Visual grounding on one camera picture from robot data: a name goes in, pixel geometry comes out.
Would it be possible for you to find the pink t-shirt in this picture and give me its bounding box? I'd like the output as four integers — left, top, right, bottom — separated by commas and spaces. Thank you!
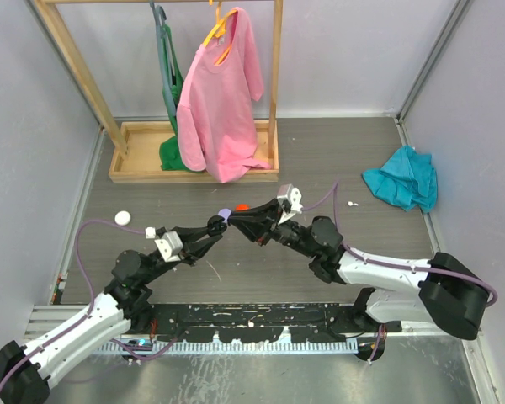
177, 7, 271, 183

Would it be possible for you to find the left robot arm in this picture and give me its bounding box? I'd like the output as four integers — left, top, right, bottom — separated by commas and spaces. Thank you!
0, 222, 226, 403

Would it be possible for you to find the orange earbud charging case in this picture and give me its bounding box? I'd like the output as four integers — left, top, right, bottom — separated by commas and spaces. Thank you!
235, 204, 250, 211

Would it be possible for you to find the yellow hanger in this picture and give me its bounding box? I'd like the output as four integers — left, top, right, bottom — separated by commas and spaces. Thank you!
202, 1, 237, 66

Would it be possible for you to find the purple earbud charging case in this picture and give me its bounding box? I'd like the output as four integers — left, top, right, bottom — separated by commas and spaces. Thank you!
218, 208, 232, 222

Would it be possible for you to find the wooden clothes rack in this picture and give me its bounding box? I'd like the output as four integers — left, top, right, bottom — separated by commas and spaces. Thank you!
33, 1, 284, 184

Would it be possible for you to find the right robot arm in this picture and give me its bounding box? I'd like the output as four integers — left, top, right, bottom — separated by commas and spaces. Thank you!
227, 199, 492, 340

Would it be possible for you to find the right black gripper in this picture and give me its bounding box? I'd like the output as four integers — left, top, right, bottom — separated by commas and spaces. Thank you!
228, 197, 316, 258

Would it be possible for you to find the green garment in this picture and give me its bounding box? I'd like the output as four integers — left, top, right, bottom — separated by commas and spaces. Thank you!
158, 23, 205, 173

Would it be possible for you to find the white slotted cable duct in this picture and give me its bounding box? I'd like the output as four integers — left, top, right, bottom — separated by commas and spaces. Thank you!
86, 334, 359, 355

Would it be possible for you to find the teal cloth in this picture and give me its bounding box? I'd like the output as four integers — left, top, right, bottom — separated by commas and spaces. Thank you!
362, 146, 438, 213

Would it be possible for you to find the white earbud charging case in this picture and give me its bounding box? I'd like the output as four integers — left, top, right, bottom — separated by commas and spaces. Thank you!
114, 210, 131, 226

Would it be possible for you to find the grey-blue hanger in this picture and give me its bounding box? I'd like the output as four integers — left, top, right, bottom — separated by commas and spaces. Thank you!
149, 1, 178, 127

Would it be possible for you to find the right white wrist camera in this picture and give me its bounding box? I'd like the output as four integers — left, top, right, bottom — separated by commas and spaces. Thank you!
276, 184, 303, 224

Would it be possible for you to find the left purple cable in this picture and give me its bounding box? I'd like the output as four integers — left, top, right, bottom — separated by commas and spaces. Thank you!
0, 218, 148, 404

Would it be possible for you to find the black earbud charging case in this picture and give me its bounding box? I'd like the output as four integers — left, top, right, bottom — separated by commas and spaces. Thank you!
207, 215, 228, 237

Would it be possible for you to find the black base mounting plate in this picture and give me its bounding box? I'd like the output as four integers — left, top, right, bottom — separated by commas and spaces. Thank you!
131, 303, 377, 343

